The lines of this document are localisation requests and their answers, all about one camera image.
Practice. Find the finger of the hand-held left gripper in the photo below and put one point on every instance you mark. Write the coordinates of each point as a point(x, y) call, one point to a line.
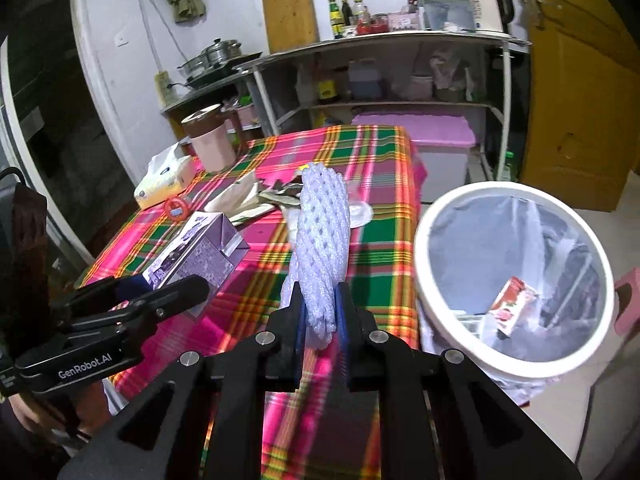
point(165, 297)
point(97, 295)

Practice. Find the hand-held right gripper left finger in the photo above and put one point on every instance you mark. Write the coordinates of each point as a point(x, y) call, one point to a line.
point(300, 331)

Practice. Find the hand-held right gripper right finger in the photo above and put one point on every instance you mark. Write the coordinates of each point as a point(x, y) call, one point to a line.
point(341, 321)

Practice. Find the purple drink carton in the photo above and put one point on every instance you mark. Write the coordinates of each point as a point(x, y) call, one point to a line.
point(200, 252)

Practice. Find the white foam fruit net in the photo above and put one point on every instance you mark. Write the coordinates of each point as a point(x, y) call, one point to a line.
point(320, 230)

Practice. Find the clear plastic cup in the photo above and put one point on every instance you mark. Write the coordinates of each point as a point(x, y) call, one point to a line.
point(359, 215)

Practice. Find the white round bin with liner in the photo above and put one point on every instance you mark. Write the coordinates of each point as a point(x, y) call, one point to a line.
point(510, 265)

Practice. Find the pink green plaid tablecloth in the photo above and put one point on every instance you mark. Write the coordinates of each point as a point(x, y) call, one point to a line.
point(380, 250)

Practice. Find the small red round tag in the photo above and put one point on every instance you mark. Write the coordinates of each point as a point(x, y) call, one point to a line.
point(176, 207)

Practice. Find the yellow and white tissue pack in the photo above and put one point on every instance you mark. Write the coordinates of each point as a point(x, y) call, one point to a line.
point(162, 182)

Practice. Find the crumpled white paper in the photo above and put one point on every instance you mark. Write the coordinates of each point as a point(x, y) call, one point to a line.
point(235, 200)

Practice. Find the crumpled dark wrapper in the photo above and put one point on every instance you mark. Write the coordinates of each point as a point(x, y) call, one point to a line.
point(280, 193)

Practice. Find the pink cup with brown lid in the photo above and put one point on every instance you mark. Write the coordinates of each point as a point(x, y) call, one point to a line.
point(212, 140)

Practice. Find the red and white carton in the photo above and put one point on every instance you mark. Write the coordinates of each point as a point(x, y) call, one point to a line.
point(512, 305)

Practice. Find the pink plastic basket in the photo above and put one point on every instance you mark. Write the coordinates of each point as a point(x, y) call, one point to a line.
point(245, 115)

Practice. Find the pink lidded storage box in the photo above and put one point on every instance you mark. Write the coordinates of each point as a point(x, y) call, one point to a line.
point(415, 132)

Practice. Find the grey side table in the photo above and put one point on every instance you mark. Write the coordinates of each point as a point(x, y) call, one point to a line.
point(200, 95)

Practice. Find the yellow power strip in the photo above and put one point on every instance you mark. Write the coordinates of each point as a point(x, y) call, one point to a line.
point(163, 90)

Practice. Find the green plastic bottle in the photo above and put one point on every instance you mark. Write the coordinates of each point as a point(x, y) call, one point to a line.
point(508, 167)

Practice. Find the yellow label jar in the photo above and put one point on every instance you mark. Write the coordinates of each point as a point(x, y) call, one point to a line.
point(328, 91)

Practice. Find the grey blue plastic canister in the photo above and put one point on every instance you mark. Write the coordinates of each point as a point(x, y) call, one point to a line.
point(366, 80)

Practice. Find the pink plastic canister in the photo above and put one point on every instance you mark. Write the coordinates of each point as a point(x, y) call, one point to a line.
point(421, 87)

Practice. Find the metal steamer pot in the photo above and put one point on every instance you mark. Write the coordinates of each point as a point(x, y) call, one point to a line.
point(217, 55)

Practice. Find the grey metal shelf rack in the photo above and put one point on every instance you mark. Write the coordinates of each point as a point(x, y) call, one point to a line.
point(400, 42)

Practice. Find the pink plastic stool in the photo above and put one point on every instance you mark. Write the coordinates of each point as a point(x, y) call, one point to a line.
point(629, 305)

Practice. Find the red flat box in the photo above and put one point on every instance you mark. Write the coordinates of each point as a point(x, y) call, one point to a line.
point(372, 26)

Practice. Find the green bottle with yellow label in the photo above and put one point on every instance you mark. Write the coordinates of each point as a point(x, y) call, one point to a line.
point(336, 20)

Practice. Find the pink rectangular box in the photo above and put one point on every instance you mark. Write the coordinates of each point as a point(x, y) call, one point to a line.
point(404, 21)

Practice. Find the wooden cutting board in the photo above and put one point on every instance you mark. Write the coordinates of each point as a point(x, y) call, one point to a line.
point(291, 17)

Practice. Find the dark sauce bottle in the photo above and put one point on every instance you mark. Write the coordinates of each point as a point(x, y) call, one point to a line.
point(346, 10)

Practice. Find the clear plastic storage container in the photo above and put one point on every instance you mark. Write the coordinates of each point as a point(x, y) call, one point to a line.
point(445, 12)

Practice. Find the yellow wooden door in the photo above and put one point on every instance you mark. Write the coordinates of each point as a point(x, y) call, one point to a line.
point(575, 85)

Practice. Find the white electric kettle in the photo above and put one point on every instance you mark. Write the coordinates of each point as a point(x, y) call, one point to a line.
point(487, 5)

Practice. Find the white wall switch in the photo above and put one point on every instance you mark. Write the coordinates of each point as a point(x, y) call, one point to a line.
point(120, 41)

